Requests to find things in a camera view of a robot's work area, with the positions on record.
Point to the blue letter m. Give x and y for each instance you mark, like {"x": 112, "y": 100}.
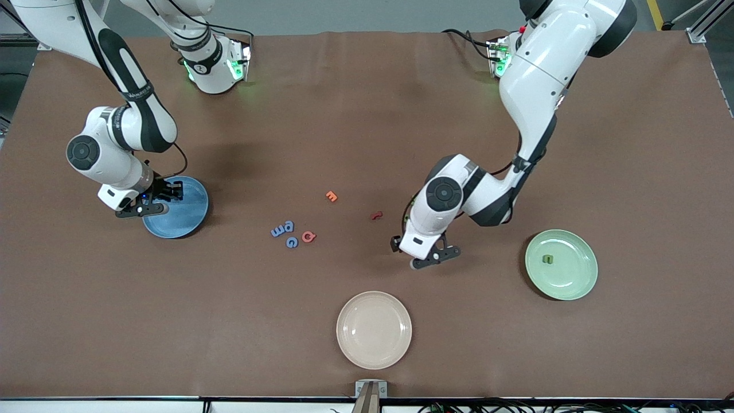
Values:
{"x": 277, "y": 232}

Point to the blue plate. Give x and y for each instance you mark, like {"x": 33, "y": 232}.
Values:
{"x": 183, "y": 221}

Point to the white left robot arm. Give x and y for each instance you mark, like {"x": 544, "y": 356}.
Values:
{"x": 545, "y": 74}

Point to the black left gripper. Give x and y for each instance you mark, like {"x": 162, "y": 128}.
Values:
{"x": 394, "y": 246}

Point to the base connector box green light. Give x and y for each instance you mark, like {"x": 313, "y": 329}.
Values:
{"x": 238, "y": 60}
{"x": 498, "y": 57}

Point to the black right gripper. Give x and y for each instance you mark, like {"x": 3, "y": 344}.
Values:
{"x": 162, "y": 190}

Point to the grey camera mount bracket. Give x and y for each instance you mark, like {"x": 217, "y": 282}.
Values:
{"x": 371, "y": 393}

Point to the green plate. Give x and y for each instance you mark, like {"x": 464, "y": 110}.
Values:
{"x": 567, "y": 275}

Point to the dark red foam letter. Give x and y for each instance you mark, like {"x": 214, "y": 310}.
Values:
{"x": 376, "y": 215}

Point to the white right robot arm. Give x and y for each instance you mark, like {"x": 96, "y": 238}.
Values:
{"x": 51, "y": 23}

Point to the brown table mat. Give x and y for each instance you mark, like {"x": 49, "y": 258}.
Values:
{"x": 344, "y": 115}

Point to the blue letter G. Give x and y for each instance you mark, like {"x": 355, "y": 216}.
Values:
{"x": 288, "y": 243}

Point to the cream plate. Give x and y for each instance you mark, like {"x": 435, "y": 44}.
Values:
{"x": 374, "y": 330}

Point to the pink letter Q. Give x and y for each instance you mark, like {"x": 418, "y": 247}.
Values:
{"x": 304, "y": 237}

